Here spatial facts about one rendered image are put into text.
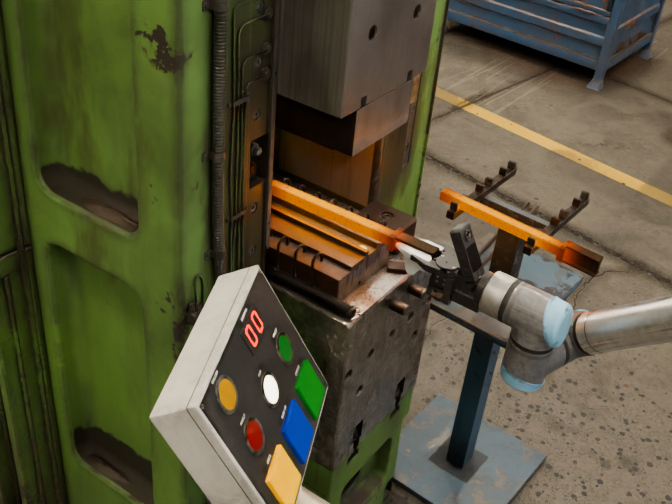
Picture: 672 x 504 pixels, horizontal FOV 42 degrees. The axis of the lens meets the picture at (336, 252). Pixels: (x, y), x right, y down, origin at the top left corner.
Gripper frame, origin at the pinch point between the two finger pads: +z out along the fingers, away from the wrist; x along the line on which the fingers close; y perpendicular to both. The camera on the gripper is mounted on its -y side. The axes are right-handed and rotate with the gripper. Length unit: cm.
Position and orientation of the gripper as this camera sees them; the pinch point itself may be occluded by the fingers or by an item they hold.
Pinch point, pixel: (404, 241)
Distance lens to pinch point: 182.9
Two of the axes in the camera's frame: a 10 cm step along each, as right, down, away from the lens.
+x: 5.8, -4.3, 7.0
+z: -8.1, -4.0, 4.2
